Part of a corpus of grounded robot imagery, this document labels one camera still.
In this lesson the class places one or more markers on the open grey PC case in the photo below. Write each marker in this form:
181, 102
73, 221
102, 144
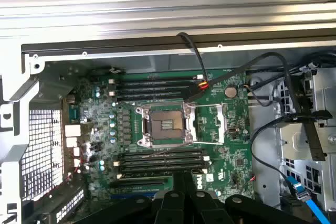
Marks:
157, 48

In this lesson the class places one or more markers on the grey metal drive cage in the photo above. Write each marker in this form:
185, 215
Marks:
291, 142

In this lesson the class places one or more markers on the blue expansion slot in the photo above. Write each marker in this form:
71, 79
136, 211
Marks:
126, 197

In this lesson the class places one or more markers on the silver socket cover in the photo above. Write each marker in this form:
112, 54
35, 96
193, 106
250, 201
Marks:
221, 129

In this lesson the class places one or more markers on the silver coin cell battery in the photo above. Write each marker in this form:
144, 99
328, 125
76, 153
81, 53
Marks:
230, 91

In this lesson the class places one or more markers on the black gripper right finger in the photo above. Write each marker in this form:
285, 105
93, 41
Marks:
204, 208

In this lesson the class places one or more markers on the green Dell motherboard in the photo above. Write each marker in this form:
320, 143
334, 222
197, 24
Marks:
231, 129

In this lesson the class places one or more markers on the black expansion slot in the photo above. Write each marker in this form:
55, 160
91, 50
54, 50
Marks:
139, 183

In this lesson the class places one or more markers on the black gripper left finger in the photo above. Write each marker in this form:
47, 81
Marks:
170, 208

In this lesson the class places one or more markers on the CPU socket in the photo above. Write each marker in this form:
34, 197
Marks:
165, 123

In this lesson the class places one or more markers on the black RAM slot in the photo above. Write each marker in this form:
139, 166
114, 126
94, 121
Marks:
147, 174
157, 78
152, 90
149, 97
157, 84
162, 165
162, 158
162, 152

